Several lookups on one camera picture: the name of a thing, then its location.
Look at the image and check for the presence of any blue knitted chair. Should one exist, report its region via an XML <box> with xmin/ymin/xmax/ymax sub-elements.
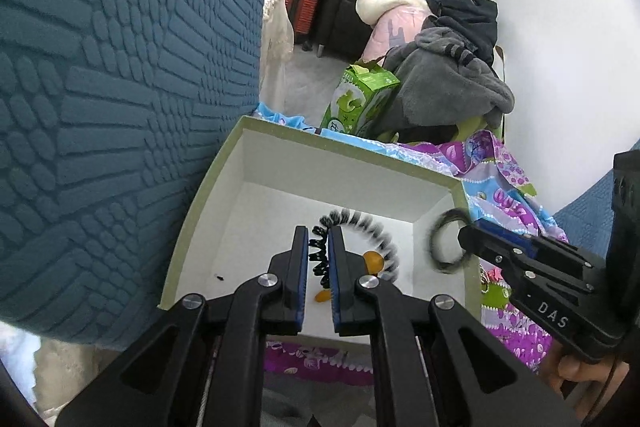
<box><xmin>553</xmin><ymin>170</ymin><xmax>614</xmax><ymax>258</ymax></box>
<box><xmin>1</xmin><ymin>0</ymin><xmax>264</xmax><ymax>349</ymax></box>

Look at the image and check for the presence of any red hard suitcase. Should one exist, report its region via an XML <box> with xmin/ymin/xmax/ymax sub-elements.
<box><xmin>285</xmin><ymin>0</ymin><xmax>320</xmax><ymax>51</ymax></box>

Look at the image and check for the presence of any black spiral hair tie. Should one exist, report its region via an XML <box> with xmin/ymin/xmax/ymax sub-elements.
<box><xmin>308</xmin><ymin>207</ymin><xmax>402</xmax><ymax>291</ymax></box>

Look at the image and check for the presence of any green printed carton box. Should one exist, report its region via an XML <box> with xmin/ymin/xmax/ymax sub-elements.
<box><xmin>321</xmin><ymin>61</ymin><xmax>401</xmax><ymax>138</ymax></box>

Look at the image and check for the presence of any grey fleece garment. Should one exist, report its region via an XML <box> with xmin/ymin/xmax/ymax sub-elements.
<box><xmin>373</xmin><ymin>26</ymin><xmax>515</xmax><ymax>135</ymax></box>

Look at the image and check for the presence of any colourful floral bed sheet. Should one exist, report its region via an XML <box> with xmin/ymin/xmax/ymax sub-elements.
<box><xmin>254</xmin><ymin>103</ymin><xmax>567</xmax><ymax>371</ymax></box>

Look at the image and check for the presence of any green white cardboard box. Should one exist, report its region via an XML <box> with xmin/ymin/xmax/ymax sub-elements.
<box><xmin>156</xmin><ymin>115</ymin><xmax>484</xmax><ymax>348</ymax></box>

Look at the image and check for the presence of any dark navy jacket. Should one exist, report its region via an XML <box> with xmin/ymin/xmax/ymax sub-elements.
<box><xmin>425</xmin><ymin>0</ymin><xmax>498</xmax><ymax>66</ymax></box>

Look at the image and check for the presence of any orange gourd-shaped pendant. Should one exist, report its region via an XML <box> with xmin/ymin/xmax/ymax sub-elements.
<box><xmin>314</xmin><ymin>251</ymin><xmax>385</xmax><ymax>303</ymax></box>

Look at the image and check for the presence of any person's right hand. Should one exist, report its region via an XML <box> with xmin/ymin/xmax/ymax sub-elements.
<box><xmin>538</xmin><ymin>340</ymin><xmax>629</xmax><ymax>421</ymax></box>

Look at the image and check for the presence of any black patterned bangle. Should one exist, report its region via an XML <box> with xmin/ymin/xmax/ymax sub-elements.
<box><xmin>427</xmin><ymin>208</ymin><xmax>472</xmax><ymax>273</ymax></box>

